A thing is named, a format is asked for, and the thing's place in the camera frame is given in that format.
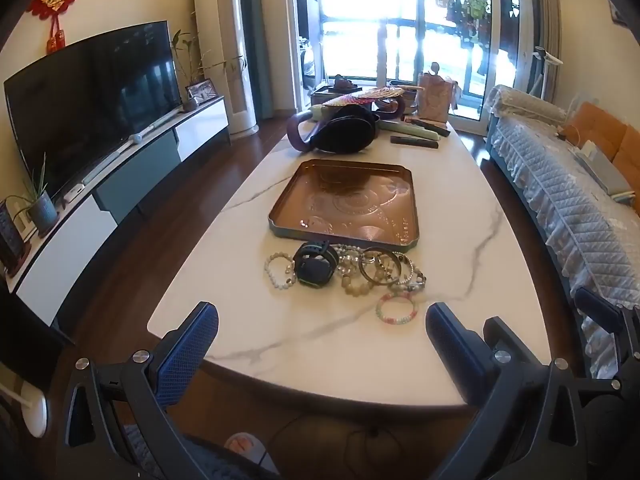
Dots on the woven hand fan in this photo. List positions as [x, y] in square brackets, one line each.
[367, 95]

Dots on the black smart watch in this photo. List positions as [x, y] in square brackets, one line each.
[312, 262]

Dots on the flat screen television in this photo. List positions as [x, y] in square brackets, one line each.
[95, 100]

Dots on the small photo frame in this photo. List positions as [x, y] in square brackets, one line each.
[201, 91]

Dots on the white and grey tv cabinet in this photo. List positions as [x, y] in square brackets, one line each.
[140, 165]

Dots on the white long stick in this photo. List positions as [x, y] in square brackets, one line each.
[130, 141]

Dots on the hanging balcony plants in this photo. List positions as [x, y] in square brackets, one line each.
[467, 2]

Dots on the teal curtain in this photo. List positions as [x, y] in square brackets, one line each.
[255, 40]

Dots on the orange sofa cushion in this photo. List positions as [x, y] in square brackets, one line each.
[595, 122]

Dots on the black round bag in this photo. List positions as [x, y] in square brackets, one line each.
[345, 132]

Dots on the potted plant in grey pot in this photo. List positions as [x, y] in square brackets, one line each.
[42, 212]

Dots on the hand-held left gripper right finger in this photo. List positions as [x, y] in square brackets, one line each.
[452, 350]

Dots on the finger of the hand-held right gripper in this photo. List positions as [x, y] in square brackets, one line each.
[597, 307]

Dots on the bamboo plant in vase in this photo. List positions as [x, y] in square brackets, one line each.
[190, 102]

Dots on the black remote control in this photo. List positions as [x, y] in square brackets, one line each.
[415, 142]

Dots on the brown bangle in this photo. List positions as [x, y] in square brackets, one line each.
[364, 269]

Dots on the green folded umbrella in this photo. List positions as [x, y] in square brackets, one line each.
[415, 130]

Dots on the pink white slipper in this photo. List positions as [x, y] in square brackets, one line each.
[246, 447]

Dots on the wooden tea tray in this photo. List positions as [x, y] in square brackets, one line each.
[330, 92]

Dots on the sofa with quilted cover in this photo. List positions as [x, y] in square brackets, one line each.
[560, 200]

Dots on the white standing air conditioner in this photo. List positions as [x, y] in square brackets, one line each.
[227, 50]

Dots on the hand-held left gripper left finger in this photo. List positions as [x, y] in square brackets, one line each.
[187, 355]

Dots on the copper square tray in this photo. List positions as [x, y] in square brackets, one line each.
[345, 200]

